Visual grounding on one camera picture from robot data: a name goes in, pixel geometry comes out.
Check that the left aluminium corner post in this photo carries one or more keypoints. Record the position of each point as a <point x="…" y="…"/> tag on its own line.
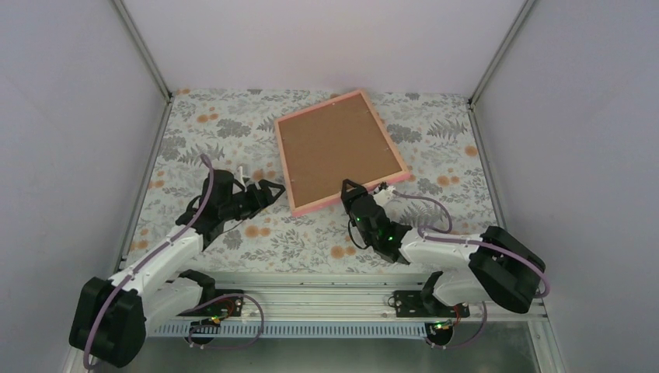
<point x="142" y="48"/>

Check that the aluminium rail base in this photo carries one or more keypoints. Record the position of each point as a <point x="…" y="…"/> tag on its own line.
<point x="341" y="322"/>

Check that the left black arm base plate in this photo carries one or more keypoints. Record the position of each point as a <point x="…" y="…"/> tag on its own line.
<point x="219" y="309"/>

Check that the aluminium corner post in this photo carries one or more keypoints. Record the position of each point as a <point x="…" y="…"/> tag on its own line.
<point x="508" y="40"/>
<point x="142" y="48"/>

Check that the right aluminium corner post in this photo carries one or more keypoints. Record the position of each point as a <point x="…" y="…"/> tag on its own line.
<point x="508" y="40"/>

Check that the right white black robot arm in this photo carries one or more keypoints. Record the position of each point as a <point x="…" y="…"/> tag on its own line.
<point x="492" y="266"/>

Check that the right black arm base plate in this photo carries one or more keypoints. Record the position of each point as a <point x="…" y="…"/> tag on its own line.
<point x="420" y="304"/>

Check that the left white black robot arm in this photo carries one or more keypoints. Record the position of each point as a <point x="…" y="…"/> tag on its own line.
<point x="114" y="316"/>

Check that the pink picture frame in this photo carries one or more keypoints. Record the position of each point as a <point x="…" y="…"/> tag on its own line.
<point x="322" y="145"/>

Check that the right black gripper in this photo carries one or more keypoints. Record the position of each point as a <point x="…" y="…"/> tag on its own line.
<point x="357" y="192"/>

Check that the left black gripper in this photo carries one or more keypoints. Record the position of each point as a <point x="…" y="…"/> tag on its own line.
<point x="259" y="201"/>

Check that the floral patterned table mat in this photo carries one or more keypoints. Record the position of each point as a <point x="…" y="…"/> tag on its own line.
<point x="235" y="128"/>

